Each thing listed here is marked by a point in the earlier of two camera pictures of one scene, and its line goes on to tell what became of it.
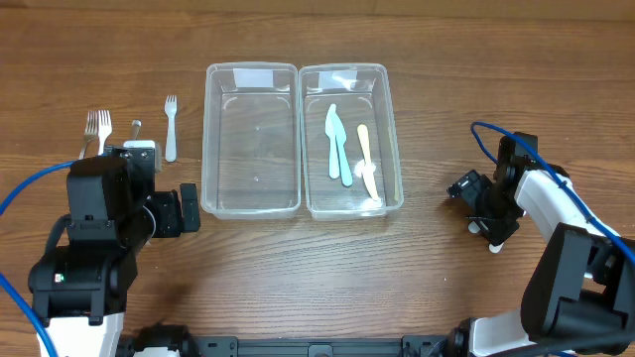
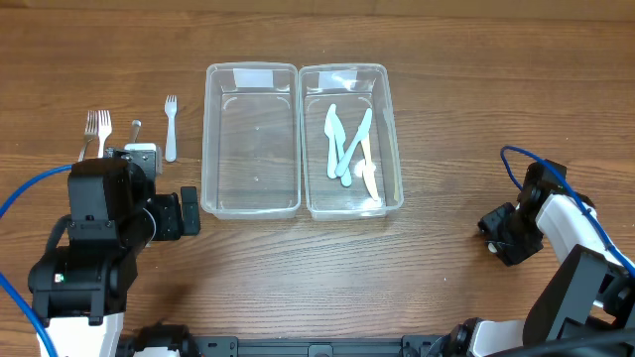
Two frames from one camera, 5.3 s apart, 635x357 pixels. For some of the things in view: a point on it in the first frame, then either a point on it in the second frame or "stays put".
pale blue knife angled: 473,227 -> 363,132
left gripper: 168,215 stays put
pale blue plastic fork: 171,108 stays put
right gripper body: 489,213 -> 503,234
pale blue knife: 330,132 stays put
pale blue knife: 340,134 stays put
